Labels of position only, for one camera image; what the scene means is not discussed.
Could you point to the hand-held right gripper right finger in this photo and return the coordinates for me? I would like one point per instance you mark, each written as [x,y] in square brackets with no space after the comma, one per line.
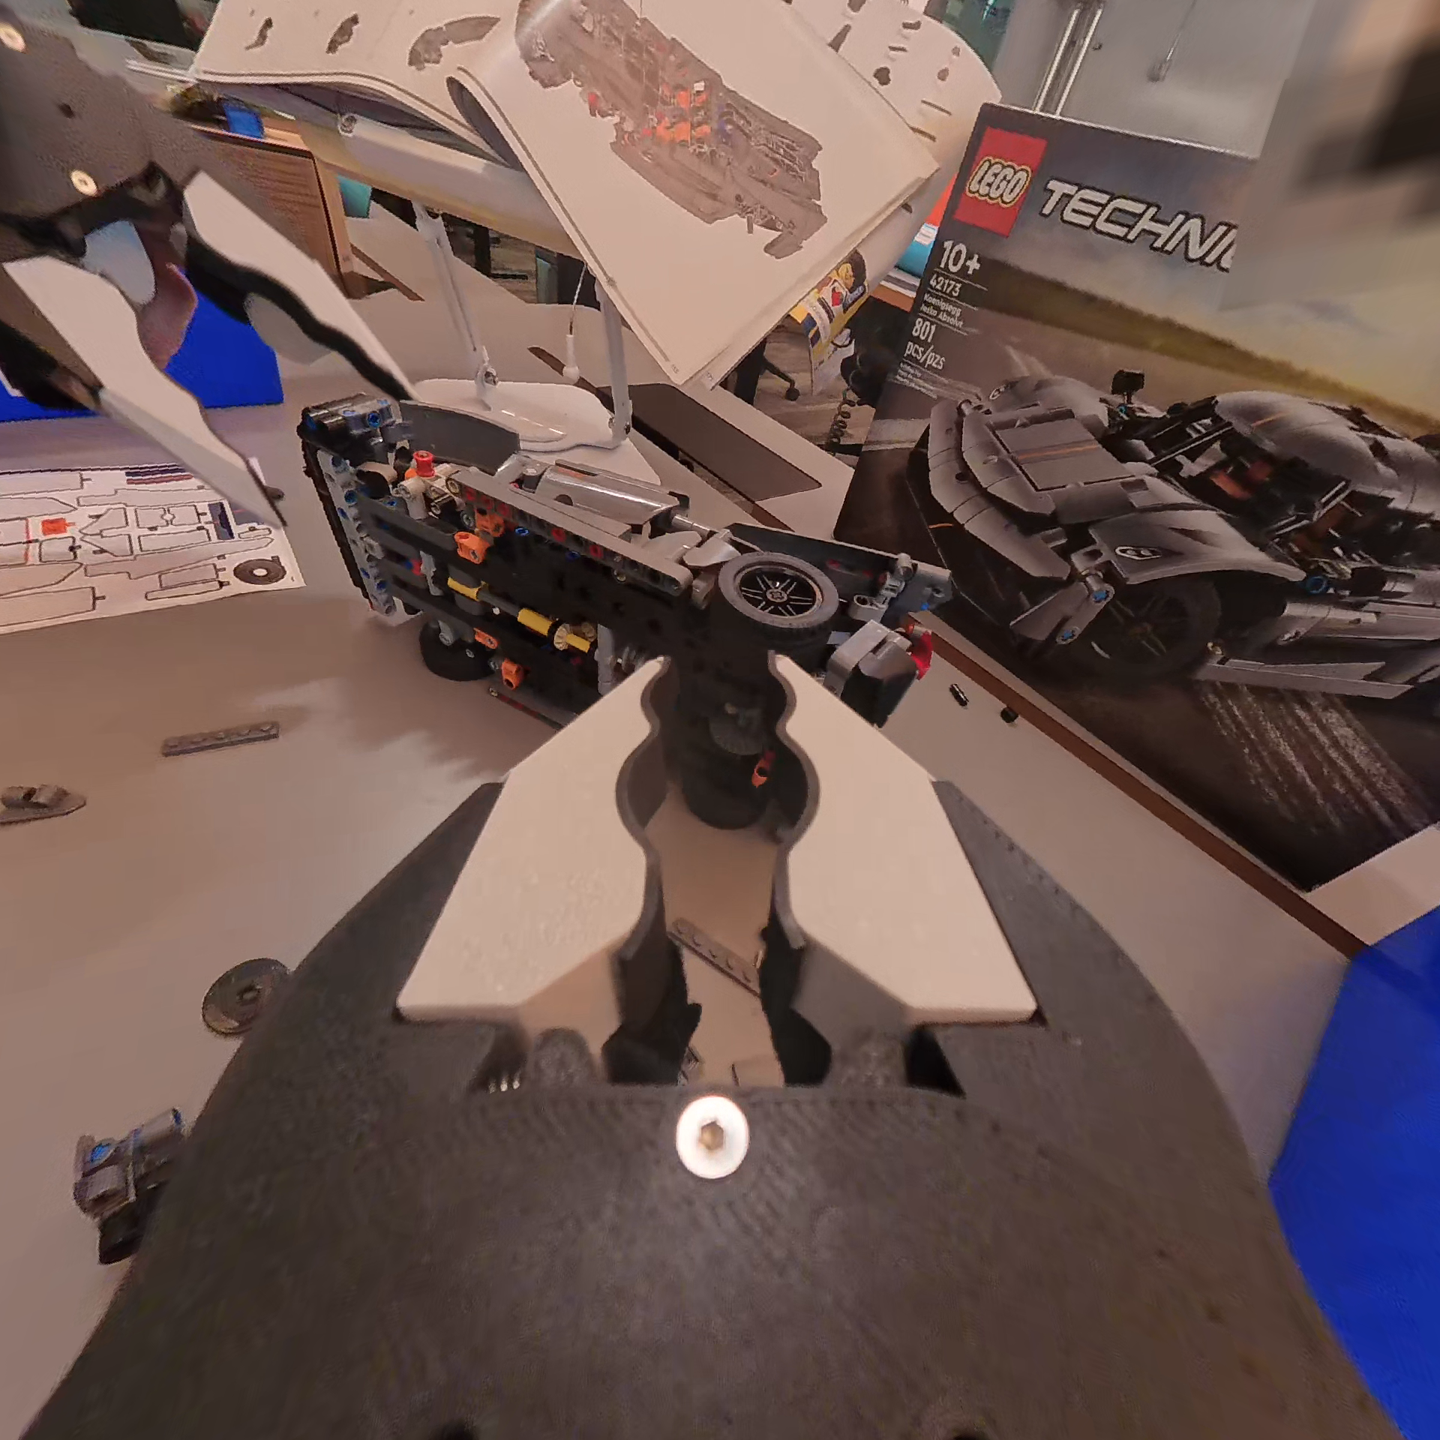
[911,900]

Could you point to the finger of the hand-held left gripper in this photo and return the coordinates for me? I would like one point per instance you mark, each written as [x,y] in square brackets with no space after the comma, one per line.
[146,393]
[281,270]

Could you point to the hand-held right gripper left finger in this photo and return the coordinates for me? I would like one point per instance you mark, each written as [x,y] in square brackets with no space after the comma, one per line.
[518,900]

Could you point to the grey lego car chassis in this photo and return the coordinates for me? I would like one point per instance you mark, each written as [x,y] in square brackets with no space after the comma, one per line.
[541,562]

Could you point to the lego sticker sheet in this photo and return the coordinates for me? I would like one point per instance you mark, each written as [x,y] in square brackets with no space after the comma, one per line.
[136,550]

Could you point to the scattered loose lego pieces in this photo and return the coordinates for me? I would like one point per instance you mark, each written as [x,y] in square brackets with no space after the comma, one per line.
[709,951]

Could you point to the dark lego set box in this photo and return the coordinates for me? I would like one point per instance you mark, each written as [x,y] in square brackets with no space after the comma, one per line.
[1126,730]

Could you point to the black round lego disc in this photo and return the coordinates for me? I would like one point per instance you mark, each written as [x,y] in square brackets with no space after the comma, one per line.
[245,996]

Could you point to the small grey lego plate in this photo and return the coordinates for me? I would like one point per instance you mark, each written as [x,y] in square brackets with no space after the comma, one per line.
[220,738]

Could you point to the small grey lego piece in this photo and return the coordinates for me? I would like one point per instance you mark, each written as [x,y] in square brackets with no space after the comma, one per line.
[40,804]

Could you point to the small grey lego subassembly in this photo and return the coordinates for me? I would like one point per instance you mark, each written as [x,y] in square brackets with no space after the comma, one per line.
[124,1158]

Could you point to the colourful lego leaflet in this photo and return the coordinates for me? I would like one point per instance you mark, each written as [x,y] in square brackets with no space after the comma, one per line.
[833,303]

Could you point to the person's left hand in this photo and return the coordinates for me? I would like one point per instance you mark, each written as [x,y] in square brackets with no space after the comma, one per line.
[169,315]

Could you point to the brown wooden cabinet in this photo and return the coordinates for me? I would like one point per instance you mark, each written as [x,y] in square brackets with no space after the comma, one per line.
[281,190]

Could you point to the blue storage bin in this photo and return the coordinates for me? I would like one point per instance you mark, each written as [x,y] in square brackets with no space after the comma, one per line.
[236,360]
[1373,1180]

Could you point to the white book stand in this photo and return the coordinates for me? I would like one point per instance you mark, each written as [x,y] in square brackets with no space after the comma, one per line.
[529,405]

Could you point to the open instruction booklet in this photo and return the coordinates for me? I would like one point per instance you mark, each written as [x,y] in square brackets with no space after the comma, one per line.
[631,225]

